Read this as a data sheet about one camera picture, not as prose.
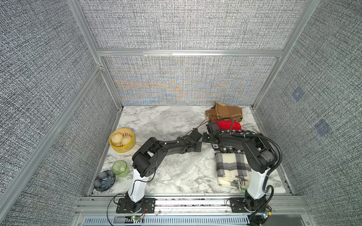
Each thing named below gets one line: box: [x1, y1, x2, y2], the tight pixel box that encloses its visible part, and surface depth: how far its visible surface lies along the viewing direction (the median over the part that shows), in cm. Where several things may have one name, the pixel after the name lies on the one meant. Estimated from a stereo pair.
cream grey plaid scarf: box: [214, 152, 252, 192], surface depth 81 cm
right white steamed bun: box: [121, 135, 132, 146], surface depth 95 cm
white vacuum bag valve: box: [181, 125, 190, 132], surface depth 105 cm
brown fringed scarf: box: [205, 101, 244, 123], surface depth 112 cm
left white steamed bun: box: [111, 132, 124, 144], surface depth 96 cm
